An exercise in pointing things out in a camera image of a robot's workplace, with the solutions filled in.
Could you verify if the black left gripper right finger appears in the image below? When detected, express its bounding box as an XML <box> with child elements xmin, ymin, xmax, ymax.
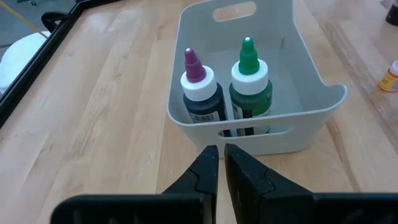
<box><xmin>223</xmin><ymin>142</ymin><xmax>398</xmax><ymax>224</ymax></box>

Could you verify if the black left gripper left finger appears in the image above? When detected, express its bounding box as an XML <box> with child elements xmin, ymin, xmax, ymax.
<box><xmin>50</xmin><ymin>144</ymin><xmax>220</xmax><ymax>224</ymax></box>

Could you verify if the large purple-tipped dye bottle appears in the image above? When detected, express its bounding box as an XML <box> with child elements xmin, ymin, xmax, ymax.
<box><xmin>180</xmin><ymin>47</ymin><xmax>233</xmax><ymax>138</ymax></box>

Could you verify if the large green-tipped dye bottle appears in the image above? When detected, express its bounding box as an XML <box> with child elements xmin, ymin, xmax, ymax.
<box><xmin>229</xmin><ymin>36</ymin><xmax>274</xmax><ymax>137</ymax></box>

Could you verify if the small orange dye bottle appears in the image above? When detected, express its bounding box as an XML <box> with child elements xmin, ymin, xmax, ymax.
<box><xmin>377</xmin><ymin>60</ymin><xmax>398</xmax><ymax>93</ymax></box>

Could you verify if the grey plastic bin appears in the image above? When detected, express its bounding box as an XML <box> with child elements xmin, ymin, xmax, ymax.
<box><xmin>166</xmin><ymin>0</ymin><xmax>348</xmax><ymax>156</ymax></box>

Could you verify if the white-bagged trash bin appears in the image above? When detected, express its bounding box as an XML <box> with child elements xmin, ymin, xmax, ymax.
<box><xmin>0</xmin><ymin>30</ymin><xmax>50</xmax><ymax>96</ymax></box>

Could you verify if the black aluminium table frame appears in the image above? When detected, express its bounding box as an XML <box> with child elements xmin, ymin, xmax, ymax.
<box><xmin>0</xmin><ymin>0</ymin><xmax>125</xmax><ymax>128</ymax></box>

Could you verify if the black coiled floor cable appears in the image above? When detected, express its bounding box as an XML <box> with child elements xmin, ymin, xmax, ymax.
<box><xmin>40</xmin><ymin>11</ymin><xmax>68</xmax><ymax>34</ymax></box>

